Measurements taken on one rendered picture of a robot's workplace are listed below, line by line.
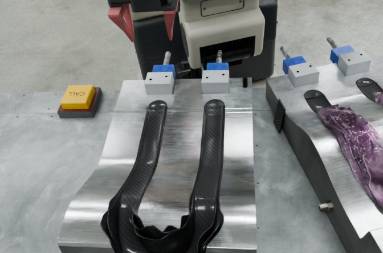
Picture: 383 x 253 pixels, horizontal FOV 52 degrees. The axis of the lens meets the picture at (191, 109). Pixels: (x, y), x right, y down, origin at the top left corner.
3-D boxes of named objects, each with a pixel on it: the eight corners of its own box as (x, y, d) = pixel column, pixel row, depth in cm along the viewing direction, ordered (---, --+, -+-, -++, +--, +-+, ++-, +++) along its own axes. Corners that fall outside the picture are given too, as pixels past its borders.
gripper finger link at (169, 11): (181, 49, 67) (173, -1, 60) (140, 50, 68) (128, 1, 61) (185, 27, 72) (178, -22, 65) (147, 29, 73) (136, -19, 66)
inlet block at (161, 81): (159, 63, 88) (154, 43, 84) (181, 62, 87) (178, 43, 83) (149, 104, 78) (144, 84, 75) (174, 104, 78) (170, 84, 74)
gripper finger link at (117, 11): (157, 50, 67) (147, 0, 61) (117, 52, 68) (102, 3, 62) (162, 28, 72) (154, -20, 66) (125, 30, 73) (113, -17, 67)
